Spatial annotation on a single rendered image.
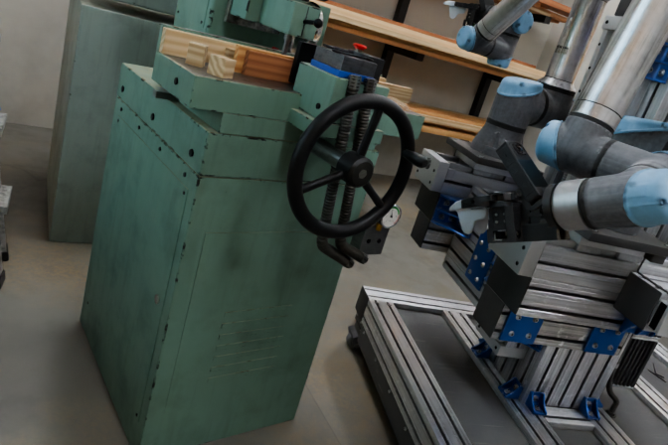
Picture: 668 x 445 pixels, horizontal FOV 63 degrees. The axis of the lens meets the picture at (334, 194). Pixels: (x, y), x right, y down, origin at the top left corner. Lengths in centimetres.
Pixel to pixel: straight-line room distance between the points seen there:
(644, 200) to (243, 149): 70
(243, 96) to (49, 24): 255
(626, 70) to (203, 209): 78
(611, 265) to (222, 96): 87
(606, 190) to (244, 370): 94
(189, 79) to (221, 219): 29
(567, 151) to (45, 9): 303
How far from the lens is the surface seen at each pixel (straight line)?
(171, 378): 133
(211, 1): 139
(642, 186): 81
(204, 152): 107
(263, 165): 114
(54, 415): 157
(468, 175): 162
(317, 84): 109
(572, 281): 127
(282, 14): 125
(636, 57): 99
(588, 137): 95
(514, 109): 164
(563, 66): 176
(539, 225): 90
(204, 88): 103
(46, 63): 357
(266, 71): 119
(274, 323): 137
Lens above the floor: 106
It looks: 17 degrees down
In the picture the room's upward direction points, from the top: 17 degrees clockwise
